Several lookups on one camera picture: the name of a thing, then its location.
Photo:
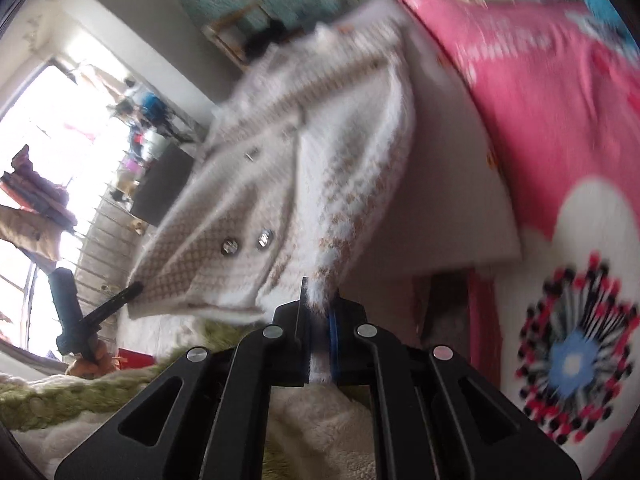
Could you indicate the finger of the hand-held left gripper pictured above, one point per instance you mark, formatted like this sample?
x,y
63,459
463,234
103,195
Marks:
x,y
115,302
65,295

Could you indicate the hanging beige clothes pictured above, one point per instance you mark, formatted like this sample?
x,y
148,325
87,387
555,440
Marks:
x,y
30,215

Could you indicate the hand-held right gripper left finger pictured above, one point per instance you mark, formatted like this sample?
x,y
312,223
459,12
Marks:
x,y
235,385

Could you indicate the person's left hand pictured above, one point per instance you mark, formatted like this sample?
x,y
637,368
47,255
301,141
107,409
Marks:
x,y
95,364

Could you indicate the green fleece garment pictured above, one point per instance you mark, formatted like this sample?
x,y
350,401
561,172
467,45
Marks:
x,y
75,395

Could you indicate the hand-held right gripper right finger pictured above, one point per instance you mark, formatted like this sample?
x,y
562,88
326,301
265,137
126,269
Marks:
x,y
334,340

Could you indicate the pile of belongings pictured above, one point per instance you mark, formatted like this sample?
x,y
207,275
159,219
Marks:
x,y
142,125

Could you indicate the red box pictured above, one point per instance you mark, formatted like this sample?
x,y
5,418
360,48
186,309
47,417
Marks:
x,y
135,359

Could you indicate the beige white houndstooth coat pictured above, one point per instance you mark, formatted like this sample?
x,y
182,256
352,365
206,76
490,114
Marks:
x,y
300,160

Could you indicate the cream fleece garment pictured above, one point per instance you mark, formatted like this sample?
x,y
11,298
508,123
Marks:
x,y
320,430

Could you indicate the pink floral blanket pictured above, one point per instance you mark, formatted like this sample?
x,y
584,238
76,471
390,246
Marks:
x,y
525,85

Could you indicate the wooden chair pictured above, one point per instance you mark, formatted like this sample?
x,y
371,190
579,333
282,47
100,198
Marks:
x,y
225,35

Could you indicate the black bag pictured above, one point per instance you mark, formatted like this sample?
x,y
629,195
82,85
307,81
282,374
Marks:
x,y
267,40

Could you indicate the metal window railing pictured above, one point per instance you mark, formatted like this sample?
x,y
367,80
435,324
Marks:
x,y
100,255

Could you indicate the dark grey cabinet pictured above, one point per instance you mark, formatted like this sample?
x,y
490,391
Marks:
x,y
162,185

